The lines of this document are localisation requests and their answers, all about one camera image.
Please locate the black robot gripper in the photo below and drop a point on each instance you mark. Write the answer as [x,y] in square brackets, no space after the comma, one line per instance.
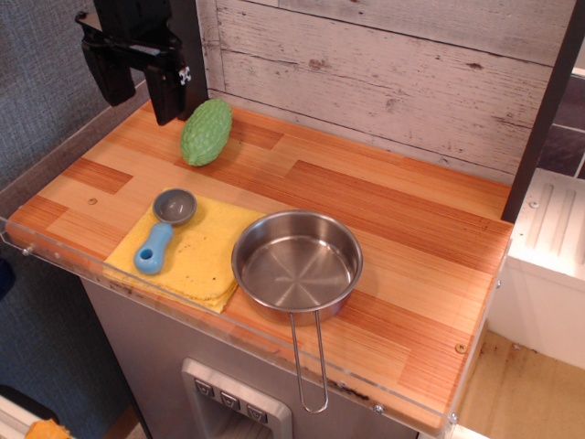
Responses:
[122,35]

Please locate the green bitter gourd toy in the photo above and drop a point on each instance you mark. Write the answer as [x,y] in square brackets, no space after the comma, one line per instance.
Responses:
[206,132]

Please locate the stainless steel pan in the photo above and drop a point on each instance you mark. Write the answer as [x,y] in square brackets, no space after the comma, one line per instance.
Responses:
[298,266]

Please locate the blue grey toy spoon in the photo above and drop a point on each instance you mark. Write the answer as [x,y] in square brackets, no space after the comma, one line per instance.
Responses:
[173,207]

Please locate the yellow folded cloth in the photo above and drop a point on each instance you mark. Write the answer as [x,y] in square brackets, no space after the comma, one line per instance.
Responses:
[197,265]

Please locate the grey toy fridge cabinet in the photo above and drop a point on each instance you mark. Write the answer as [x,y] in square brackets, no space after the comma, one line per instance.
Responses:
[151,344]

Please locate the silver dispenser panel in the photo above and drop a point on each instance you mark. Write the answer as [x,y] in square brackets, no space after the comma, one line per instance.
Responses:
[227,408]

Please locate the orange object bottom left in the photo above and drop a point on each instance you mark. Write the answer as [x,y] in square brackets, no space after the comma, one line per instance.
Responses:
[47,429]

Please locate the white toy sink unit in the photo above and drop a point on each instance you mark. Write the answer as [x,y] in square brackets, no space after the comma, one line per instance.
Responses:
[539,301]

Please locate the dark left upright post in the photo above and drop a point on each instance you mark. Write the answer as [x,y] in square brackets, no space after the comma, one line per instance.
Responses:
[185,25]

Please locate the dark upright post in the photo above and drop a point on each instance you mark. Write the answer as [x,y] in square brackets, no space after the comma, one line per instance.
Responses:
[185,25]
[559,78]

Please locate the dark right upright post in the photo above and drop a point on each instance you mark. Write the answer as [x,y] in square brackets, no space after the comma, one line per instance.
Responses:
[559,78]

